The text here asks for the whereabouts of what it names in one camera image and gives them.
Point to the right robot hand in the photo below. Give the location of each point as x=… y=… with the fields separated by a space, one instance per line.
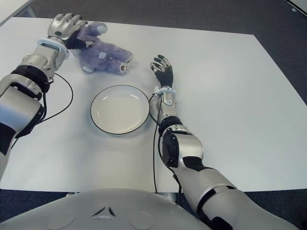
x=165 y=75

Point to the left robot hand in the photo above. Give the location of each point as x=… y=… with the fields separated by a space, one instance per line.
x=62 y=28

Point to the purple plush doll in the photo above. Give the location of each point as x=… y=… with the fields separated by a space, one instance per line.
x=96 y=57

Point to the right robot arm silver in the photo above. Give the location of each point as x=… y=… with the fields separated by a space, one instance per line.
x=192 y=148

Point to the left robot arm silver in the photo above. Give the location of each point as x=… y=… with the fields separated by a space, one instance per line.
x=24 y=95

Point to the white plate black rim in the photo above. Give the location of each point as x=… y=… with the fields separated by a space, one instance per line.
x=120 y=109

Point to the white side table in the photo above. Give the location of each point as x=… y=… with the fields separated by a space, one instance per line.
x=14 y=8

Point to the grey robot torso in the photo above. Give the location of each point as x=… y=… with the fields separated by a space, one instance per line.
x=103 y=210

